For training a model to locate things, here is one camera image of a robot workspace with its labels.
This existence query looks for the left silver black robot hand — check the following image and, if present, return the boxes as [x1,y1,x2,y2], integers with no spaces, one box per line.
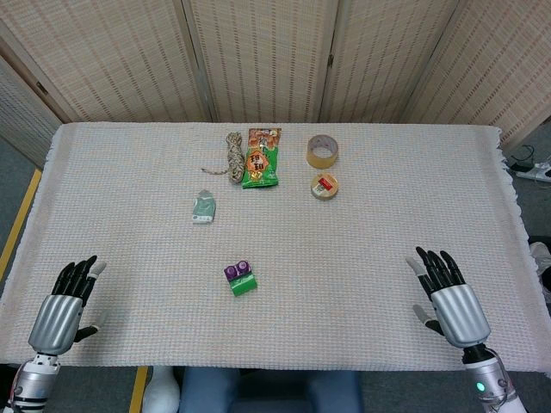
[27,255,108,356]

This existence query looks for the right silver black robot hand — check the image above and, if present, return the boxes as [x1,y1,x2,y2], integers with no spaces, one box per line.
[405,246,492,349]

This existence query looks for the purple toy block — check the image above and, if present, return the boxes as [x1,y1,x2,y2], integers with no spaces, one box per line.
[223,259,252,281]

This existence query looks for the green toy block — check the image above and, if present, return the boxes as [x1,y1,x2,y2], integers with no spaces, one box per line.
[229,274,258,298]

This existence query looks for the white robot base shell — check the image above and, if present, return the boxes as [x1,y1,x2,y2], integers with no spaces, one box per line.
[142,365,182,413]

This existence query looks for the white shoe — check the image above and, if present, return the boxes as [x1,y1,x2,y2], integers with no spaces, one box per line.
[528,241,551,279]

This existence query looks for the white woven tablecloth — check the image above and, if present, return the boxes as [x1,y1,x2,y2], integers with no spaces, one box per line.
[0,122,551,373]

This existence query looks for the white power strip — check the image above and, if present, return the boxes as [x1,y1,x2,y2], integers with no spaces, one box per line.
[515,160,551,184]

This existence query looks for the green white small packet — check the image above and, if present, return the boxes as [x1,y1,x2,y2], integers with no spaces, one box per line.
[191,188,216,225]

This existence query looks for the small tape roll red label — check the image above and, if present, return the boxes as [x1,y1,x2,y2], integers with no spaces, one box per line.
[310,172,340,201]

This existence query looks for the woven folding screen panel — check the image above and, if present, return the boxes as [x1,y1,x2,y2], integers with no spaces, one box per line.
[0,55,62,170]
[404,0,551,152]
[183,0,345,124]
[320,0,460,124]
[0,0,213,124]

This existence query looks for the brown packing tape roll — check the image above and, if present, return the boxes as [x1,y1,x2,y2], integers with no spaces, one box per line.
[306,134,339,170]

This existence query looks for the green orange snack bag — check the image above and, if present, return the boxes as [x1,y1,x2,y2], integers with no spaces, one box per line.
[240,126,283,190]

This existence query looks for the black plug and cable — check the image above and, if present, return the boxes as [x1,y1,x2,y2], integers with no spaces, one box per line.
[509,145,537,171]

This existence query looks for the braided rope bundle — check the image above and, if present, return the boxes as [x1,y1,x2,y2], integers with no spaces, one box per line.
[201,131,245,187]

